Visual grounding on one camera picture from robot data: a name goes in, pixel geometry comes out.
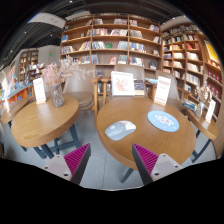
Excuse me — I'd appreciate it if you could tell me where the white sign with wooden base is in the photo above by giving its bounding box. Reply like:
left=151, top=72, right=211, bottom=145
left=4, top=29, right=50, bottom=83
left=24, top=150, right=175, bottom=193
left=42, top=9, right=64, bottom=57
left=153, top=75, right=172, bottom=107

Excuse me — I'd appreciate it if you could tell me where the white hanging ceiling panel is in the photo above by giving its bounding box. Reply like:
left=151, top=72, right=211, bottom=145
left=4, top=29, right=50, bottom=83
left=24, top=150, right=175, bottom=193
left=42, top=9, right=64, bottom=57
left=28, top=13, right=67, bottom=30

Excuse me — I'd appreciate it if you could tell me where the stack of lying books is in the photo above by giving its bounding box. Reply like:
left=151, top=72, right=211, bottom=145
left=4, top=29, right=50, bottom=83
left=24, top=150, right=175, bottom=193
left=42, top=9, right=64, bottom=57
left=182, top=98, right=198, bottom=112

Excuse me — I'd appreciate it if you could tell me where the wide wooden bookshelf unit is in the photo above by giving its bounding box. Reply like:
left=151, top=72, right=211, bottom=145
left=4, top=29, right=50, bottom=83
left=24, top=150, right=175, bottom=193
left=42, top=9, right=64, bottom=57
left=59, top=13, right=163, bottom=73

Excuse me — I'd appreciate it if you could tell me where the brown upholstered wooden armchair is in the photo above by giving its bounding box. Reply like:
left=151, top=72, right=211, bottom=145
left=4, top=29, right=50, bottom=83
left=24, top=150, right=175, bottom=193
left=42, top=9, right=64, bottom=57
left=100, top=64, right=148, bottom=101
left=62, top=63, right=101, bottom=129
left=145, top=69, right=188, bottom=113

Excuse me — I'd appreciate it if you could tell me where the distant wooden bookshelf unit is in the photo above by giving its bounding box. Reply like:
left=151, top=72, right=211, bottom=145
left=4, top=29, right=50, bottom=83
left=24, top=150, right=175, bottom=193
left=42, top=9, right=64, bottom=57
left=18, top=48, right=40, bottom=83

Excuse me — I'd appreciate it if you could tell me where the white framed flower picture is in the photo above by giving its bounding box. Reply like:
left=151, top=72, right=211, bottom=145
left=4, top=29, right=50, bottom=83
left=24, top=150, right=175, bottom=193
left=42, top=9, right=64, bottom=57
left=110, top=70, right=136, bottom=97

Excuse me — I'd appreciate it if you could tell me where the dark blue standing book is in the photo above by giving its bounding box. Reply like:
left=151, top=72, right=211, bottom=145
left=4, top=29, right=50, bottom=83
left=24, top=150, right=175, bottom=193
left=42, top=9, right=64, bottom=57
left=133, top=79, right=146, bottom=97

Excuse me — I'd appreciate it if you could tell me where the grey computer mouse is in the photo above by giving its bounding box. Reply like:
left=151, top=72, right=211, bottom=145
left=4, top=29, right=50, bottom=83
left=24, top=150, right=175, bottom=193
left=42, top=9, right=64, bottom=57
left=104, top=120, right=137, bottom=141

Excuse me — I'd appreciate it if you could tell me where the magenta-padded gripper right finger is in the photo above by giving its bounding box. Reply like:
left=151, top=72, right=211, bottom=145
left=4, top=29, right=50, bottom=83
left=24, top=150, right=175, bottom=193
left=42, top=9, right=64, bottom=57
left=131, top=143, right=184, bottom=186

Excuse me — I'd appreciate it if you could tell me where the low orange book display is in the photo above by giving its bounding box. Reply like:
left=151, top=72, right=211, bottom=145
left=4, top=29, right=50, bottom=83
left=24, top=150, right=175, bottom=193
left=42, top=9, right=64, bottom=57
left=0, top=64, right=34, bottom=108

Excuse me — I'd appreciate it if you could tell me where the round wooden side table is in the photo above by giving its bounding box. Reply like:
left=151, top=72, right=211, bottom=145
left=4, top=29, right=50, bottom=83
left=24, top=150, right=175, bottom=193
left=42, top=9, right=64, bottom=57
left=181, top=106, right=219, bottom=164
left=10, top=94, right=81, bottom=159

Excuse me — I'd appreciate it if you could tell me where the round light blue mouse pad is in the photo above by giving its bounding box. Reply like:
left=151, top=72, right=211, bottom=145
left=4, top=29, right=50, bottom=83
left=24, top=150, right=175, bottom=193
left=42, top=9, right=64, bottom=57
left=147, top=110, right=180, bottom=133

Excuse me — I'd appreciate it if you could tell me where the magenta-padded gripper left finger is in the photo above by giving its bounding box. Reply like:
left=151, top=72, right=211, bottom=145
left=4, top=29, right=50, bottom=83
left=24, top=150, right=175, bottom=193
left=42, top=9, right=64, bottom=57
left=41, top=143, right=92, bottom=186

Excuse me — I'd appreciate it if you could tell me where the glass vase with pale flowers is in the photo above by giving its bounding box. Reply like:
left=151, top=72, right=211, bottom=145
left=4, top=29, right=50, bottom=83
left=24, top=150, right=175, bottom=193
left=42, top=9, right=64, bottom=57
left=194, top=74, right=213, bottom=118

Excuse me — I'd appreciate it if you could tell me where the light blue flat book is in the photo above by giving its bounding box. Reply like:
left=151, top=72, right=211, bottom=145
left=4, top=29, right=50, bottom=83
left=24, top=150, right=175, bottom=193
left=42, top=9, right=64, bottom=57
left=145, top=77, right=159, bottom=85

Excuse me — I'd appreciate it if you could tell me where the small white sign stand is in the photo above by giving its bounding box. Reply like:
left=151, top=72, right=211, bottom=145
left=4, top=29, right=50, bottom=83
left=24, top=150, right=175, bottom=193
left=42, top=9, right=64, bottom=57
left=204, top=98, right=217, bottom=124
left=32, top=77, right=48, bottom=105

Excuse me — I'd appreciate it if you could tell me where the glass vase with pink flowers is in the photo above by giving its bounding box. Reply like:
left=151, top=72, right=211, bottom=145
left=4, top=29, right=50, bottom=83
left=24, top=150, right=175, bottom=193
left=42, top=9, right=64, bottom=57
left=41, top=55, right=96, bottom=109

